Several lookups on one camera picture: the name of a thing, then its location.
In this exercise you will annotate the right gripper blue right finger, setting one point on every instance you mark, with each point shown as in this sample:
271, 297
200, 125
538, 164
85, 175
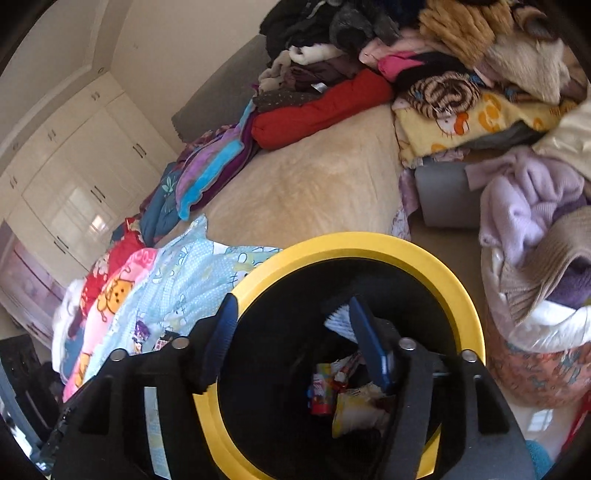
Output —
479, 436

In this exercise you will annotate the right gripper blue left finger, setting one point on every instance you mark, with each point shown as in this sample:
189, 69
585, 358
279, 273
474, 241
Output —
107, 436

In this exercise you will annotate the yellow white snack bag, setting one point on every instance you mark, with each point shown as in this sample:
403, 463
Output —
363, 408

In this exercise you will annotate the purple candy wrapper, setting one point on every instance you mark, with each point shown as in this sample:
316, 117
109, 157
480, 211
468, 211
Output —
140, 335

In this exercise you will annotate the red cylindrical candy pack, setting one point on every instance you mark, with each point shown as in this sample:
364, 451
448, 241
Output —
322, 394

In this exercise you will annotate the red snack wrapper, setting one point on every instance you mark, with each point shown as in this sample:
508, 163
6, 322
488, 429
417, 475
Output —
344, 369

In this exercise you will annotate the white foam net sleeve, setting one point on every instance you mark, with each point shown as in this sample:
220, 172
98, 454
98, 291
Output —
340, 323

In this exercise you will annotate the yellow rimmed black trash bin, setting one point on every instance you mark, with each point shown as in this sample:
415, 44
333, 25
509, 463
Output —
261, 418

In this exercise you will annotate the white garment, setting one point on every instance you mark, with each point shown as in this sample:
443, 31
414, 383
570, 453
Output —
66, 319

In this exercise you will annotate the pink cartoon bear blanket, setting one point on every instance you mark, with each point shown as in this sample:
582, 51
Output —
102, 312

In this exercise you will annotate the light blue Hello Kitty blanket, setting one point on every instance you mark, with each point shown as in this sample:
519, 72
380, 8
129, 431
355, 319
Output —
190, 277

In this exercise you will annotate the red floral quilt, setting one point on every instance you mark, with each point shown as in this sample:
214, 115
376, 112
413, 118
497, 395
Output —
129, 240

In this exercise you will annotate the blue leaf pattern quilt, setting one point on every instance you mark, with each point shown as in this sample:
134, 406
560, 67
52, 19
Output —
157, 214

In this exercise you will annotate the lilac fleece garment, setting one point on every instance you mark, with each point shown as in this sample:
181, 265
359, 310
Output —
520, 193

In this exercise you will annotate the beige bed sheet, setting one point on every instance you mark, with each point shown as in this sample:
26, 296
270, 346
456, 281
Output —
344, 178

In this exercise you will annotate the white glossy wardrobe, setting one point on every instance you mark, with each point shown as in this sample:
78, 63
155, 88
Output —
79, 175

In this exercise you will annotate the purple striped pillow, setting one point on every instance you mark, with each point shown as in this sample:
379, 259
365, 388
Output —
213, 166

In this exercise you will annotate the yellow cartoon blanket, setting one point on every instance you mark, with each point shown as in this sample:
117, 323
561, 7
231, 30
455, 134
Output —
419, 136

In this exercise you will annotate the red cushion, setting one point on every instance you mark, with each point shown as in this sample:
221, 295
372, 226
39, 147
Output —
287, 125

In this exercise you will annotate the grey headboard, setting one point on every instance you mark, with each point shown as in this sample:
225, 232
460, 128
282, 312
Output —
221, 99

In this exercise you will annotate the pile of dark clothes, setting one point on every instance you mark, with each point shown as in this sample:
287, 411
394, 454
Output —
438, 54

